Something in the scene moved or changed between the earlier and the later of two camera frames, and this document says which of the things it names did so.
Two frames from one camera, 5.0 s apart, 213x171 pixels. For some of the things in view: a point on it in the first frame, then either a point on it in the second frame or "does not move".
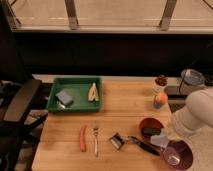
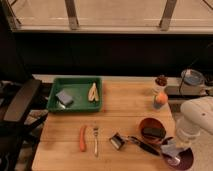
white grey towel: (161, 140) to (170, 148)
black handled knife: (144, 145) does not move
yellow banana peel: (93, 93) does not move
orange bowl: (150, 127) does not move
